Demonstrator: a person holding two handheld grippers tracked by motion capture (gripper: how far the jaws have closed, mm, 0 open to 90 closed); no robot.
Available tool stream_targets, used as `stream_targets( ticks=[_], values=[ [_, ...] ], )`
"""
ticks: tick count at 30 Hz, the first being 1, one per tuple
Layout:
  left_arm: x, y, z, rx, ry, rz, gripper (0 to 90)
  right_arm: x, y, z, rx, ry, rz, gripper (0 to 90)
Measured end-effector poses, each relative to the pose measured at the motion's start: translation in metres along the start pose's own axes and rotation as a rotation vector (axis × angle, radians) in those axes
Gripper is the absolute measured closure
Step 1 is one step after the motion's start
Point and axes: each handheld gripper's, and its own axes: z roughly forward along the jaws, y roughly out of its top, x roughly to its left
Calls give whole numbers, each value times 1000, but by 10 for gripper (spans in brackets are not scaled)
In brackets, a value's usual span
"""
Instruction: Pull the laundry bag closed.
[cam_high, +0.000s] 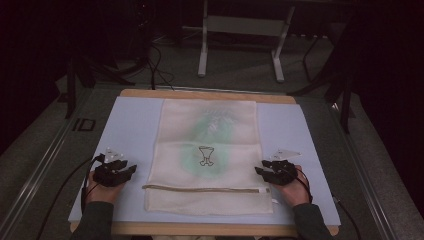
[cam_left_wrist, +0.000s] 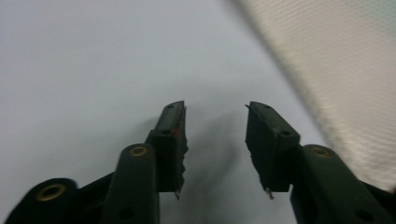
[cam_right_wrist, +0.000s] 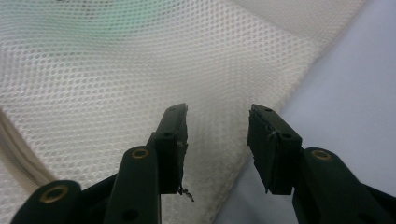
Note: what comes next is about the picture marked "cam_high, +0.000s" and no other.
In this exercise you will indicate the light blue table mat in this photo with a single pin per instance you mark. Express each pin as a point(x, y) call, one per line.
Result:
point(133, 133)

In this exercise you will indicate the black floor socket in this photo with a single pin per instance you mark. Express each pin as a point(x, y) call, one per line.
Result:
point(85, 124)

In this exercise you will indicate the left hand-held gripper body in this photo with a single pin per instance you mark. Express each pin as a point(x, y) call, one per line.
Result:
point(108, 176)

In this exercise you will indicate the white mesh laundry bag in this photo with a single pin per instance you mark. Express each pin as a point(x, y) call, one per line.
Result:
point(186, 200)

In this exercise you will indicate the white metal stand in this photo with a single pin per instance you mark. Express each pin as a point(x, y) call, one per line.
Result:
point(245, 25)

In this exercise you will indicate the person's left hand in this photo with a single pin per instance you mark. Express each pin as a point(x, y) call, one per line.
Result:
point(101, 194)

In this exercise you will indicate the black stand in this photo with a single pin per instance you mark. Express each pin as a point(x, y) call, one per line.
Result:
point(71, 86)
point(345, 100)

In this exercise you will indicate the metal floor rail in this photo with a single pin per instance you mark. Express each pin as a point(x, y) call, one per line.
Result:
point(40, 173)
point(363, 166)

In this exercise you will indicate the person's right hand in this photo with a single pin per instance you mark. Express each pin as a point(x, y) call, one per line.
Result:
point(296, 191)

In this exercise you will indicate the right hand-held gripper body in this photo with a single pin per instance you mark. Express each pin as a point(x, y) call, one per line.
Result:
point(282, 175)

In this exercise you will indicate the pale green cloth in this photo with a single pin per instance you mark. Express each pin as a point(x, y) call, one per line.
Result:
point(213, 128)

